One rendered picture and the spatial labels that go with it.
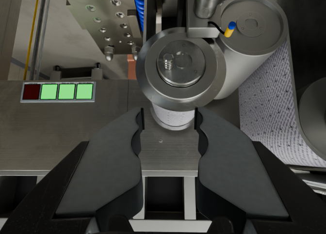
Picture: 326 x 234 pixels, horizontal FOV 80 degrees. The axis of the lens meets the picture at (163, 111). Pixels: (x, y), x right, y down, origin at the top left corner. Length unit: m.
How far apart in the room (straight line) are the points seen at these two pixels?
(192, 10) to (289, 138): 0.26
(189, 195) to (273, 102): 0.37
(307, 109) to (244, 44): 0.14
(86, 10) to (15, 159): 0.50
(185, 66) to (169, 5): 0.46
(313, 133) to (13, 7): 1.28
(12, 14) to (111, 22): 0.74
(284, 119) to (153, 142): 0.38
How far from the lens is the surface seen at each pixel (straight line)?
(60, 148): 0.71
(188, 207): 0.65
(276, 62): 0.42
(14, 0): 1.32
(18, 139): 0.79
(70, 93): 0.72
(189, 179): 0.64
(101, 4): 0.57
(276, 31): 0.40
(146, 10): 0.39
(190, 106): 0.31
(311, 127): 0.37
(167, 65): 0.29
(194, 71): 0.30
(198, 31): 0.33
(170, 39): 0.34
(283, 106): 0.39
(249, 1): 0.42
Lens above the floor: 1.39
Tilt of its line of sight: 12 degrees down
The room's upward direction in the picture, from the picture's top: 180 degrees counter-clockwise
